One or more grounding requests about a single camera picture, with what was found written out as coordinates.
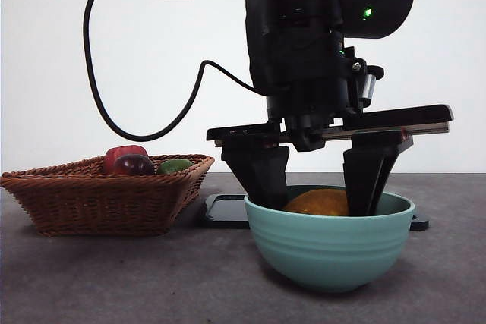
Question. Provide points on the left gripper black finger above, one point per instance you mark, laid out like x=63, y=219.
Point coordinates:
x=262, y=176
x=364, y=172

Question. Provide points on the yellow-brown kiwi fruit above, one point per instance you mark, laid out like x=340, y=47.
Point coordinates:
x=319, y=204

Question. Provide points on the teal ceramic bowl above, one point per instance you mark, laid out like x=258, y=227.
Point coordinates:
x=326, y=252

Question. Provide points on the dark rectangular tray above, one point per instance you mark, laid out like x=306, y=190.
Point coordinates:
x=224, y=212

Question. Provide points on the green avocado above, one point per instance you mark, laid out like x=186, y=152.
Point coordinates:
x=172, y=166

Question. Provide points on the dark purple round fruit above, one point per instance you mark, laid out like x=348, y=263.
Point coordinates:
x=133, y=164

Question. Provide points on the red apple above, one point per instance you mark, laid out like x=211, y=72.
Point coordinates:
x=111, y=160

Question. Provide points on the brown wicker basket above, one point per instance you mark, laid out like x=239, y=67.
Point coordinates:
x=95, y=202

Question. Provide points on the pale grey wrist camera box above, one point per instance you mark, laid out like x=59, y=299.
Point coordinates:
x=371, y=87

